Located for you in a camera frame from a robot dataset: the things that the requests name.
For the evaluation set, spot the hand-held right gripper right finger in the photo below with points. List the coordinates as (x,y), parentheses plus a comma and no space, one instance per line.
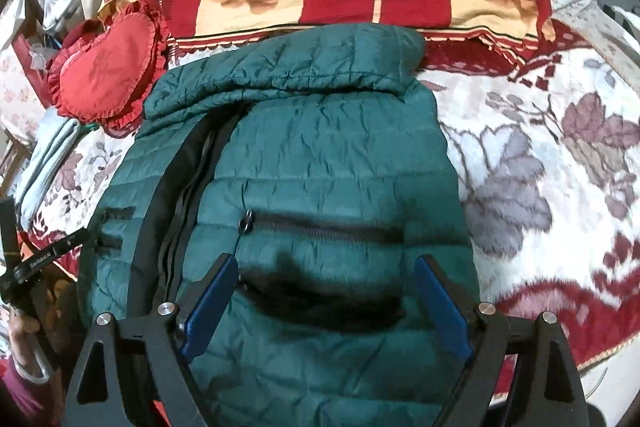
(445,313)

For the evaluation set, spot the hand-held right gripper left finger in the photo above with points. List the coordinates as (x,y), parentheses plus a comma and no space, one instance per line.
(210,302)

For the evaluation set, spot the green puffer jacket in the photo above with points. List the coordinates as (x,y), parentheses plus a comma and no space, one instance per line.
(325,157)

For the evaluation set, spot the person's left hand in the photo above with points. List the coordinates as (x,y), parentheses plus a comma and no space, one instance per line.
(27,332)

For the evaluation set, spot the light blue folded cloth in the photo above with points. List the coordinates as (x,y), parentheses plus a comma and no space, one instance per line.
(47,162)

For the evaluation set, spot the floral fleece blanket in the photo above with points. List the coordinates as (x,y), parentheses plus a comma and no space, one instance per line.
(525,187)

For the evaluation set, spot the red heart-shaped cushion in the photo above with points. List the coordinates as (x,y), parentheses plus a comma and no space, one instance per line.
(100,72)

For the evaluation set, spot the white plastic bag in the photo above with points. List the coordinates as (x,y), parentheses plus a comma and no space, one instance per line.
(60,7)

